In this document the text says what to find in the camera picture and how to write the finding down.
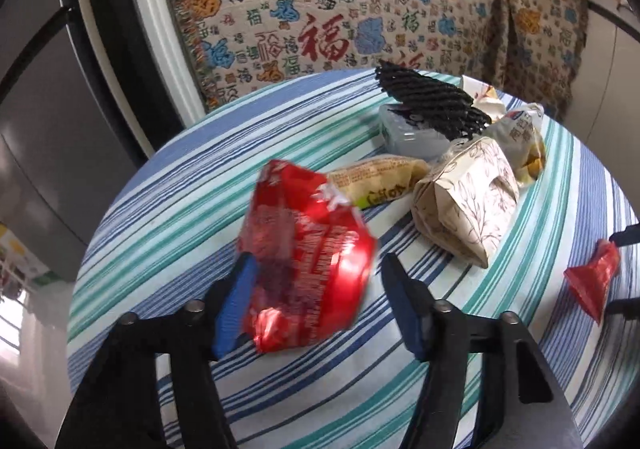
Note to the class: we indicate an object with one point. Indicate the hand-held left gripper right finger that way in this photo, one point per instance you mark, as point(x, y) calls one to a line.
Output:
point(405, 309)

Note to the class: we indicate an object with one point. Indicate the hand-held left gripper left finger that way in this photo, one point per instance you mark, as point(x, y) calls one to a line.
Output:
point(234, 309)

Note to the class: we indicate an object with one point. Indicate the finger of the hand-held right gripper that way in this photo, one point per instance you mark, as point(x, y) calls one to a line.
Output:
point(625, 307)
point(625, 235)

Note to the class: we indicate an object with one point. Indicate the red plastic bag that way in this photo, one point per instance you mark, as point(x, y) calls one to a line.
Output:
point(595, 279)

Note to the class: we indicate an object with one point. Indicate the red snack wrapper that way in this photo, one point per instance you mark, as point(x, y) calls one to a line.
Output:
point(305, 259)

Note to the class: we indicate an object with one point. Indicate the round striped table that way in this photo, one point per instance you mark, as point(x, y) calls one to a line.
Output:
point(160, 229)

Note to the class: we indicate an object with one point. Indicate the beige floral paper bag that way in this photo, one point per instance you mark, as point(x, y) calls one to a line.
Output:
point(470, 204)

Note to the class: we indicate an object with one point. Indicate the yellow green snack packet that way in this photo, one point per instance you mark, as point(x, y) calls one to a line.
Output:
point(380, 181)

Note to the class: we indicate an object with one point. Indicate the white snack packet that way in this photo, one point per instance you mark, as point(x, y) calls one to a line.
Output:
point(522, 144)

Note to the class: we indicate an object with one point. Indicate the kitchen counter cabinet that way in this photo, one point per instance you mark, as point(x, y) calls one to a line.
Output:
point(610, 79)

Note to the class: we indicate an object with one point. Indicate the clear plastic container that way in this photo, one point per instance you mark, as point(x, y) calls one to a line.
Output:
point(407, 139)

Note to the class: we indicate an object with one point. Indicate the white paper wrapper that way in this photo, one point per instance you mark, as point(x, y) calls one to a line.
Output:
point(482, 96)

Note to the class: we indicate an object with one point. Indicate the black crumpled wrapper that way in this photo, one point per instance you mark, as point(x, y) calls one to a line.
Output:
point(435, 99)

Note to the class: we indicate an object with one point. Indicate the grey refrigerator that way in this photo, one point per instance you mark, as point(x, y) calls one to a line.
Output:
point(45, 129)

